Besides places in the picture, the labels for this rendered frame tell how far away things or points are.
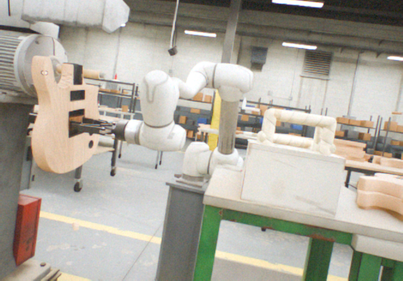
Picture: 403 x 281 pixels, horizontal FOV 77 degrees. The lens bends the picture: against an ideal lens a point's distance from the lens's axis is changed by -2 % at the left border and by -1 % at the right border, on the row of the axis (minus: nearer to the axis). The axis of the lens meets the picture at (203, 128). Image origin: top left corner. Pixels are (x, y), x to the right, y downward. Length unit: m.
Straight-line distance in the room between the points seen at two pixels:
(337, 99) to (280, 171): 12.07
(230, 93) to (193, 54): 11.18
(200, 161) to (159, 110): 0.89
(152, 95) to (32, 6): 0.54
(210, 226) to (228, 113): 0.74
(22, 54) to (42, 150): 0.37
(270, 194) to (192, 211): 0.96
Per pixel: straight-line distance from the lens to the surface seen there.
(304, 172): 0.80
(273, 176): 0.79
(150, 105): 0.81
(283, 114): 0.78
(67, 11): 1.04
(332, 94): 12.75
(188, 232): 1.75
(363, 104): 13.22
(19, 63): 1.14
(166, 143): 0.89
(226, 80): 1.30
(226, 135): 1.49
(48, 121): 0.95
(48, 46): 1.21
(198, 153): 1.66
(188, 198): 1.68
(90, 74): 1.11
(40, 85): 0.94
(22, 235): 1.55
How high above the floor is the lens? 1.16
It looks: 3 degrees down
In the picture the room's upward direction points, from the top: 9 degrees clockwise
